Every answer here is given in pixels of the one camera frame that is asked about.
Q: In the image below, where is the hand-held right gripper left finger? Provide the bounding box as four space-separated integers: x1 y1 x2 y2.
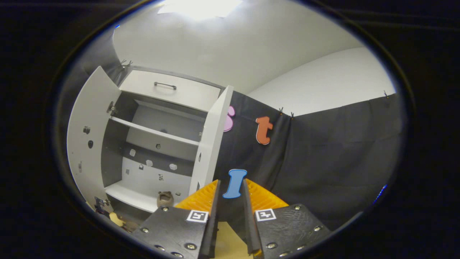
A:
131 179 220 259

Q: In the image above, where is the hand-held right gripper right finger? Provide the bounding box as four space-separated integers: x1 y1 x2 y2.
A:
241 178 333 259

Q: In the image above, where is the white shoe cabinet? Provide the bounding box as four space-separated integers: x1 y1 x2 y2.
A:
101 67 225 216

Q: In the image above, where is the white shoe cabinet door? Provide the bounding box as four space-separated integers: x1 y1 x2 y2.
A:
66 66 123 209
189 85 234 196

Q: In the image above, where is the white cabinet shelf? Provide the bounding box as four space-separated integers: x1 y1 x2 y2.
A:
110 116 201 146

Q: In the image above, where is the white cabinet drawer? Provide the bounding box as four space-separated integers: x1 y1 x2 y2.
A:
119 69 221 112

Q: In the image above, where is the black backdrop cloth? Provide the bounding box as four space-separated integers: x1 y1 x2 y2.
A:
57 32 405 232

